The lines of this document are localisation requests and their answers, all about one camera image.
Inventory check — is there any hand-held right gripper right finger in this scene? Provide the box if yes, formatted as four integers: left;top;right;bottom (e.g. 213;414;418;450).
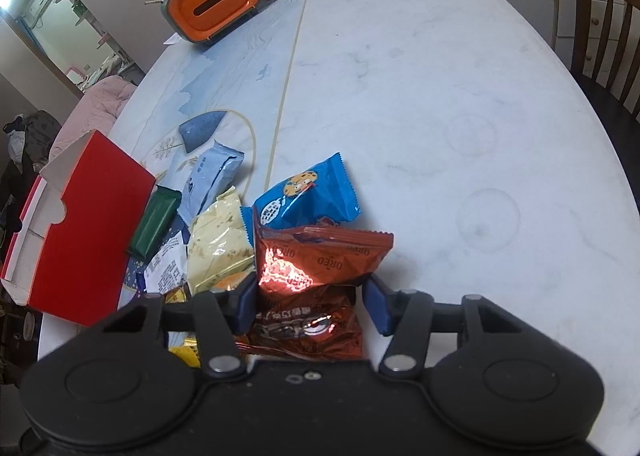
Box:
362;274;524;378

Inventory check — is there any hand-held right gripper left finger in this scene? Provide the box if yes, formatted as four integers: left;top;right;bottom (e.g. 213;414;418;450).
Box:
102;271;259;380

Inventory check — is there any red Oreo snack packet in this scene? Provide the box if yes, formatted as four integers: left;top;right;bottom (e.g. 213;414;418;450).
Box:
252;209;395;298

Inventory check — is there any red cardboard box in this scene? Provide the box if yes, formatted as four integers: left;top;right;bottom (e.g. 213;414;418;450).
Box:
0;129;157;327

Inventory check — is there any brown cookie packet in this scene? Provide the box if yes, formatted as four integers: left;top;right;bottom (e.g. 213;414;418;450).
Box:
234;285;364;362

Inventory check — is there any cream yellow snack packet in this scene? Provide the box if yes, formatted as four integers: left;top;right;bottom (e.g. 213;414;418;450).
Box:
186;185;256;295

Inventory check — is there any white printed snack packet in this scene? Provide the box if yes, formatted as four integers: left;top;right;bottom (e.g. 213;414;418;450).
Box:
144;230;189;295

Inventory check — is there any green snack packet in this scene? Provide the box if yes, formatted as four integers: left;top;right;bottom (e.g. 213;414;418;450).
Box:
127;185;182;260

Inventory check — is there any blue cookie packet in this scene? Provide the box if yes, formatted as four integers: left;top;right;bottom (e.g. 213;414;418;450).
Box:
241;152;361;237

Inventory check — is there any light blue snack packet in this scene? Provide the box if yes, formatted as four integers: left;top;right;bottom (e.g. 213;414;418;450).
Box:
177;139;246;228

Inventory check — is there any pink blanket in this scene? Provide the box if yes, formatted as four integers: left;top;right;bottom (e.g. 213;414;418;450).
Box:
47;75;139;163

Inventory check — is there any dark clothes pile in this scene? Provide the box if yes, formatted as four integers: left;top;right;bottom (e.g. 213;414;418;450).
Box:
0;110;62;242

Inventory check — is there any wooden chair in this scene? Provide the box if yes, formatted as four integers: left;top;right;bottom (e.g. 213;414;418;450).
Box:
569;0;640;118

